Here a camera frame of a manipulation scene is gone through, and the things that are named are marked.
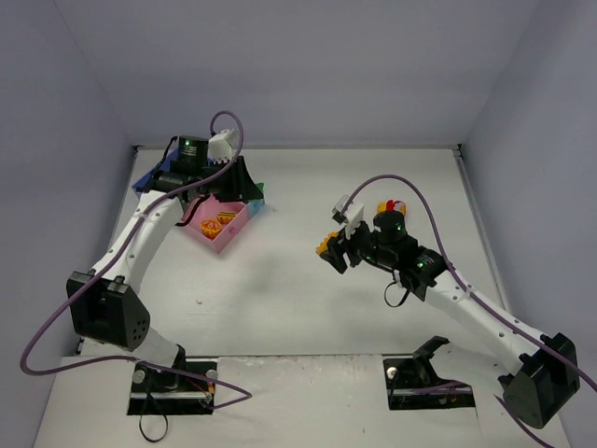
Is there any long yellow lego brick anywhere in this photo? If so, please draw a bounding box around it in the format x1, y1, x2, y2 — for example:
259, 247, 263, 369
315, 231, 339, 256

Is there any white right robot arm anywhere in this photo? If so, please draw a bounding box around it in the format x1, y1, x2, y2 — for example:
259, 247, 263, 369
316, 210, 580, 429

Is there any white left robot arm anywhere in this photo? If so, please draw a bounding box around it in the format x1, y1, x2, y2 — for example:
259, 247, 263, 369
66, 130, 264, 370

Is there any light blue container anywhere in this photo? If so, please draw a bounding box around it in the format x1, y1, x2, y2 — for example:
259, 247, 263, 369
246, 199, 265, 219

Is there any dark blue container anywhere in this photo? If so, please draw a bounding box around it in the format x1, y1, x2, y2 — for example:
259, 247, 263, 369
132, 161, 220, 193

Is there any pink container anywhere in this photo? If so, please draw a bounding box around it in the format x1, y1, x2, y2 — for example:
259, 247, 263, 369
177, 195, 250, 254

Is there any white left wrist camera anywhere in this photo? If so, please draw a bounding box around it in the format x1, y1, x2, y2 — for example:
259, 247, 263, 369
207, 129, 239, 164

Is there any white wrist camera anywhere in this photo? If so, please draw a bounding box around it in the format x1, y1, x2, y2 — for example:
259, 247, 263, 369
332, 195, 364, 239
207, 129, 239, 164

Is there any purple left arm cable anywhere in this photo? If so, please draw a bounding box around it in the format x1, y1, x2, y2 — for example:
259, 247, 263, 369
20, 110, 253, 412

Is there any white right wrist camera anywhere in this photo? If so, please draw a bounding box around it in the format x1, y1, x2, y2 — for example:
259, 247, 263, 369
332, 195, 364, 239

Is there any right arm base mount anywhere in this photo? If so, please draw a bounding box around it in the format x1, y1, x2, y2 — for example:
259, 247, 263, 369
382, 357, 476, 411

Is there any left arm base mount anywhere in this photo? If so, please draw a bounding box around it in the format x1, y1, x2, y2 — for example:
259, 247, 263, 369
127, 360, 217, 416

